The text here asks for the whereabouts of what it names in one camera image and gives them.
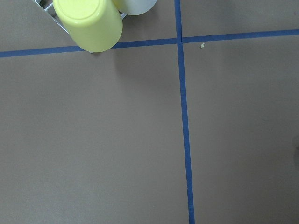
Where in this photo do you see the yellow cup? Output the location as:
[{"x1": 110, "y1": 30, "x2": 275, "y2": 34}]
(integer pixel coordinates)
[{"x1": 53, "y1": 0, "x2": 123, "y2": 53}]

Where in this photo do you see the white cup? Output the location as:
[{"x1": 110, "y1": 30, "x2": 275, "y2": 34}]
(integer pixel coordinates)
[{"x1": 112, "y1": 0, "x2": 157, "y2": 15}]

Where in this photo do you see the white cup rack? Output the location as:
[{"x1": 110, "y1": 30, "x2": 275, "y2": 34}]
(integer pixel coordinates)
[{"x1": 33, "y1": 0, "x2": 128, "y2": 55}]

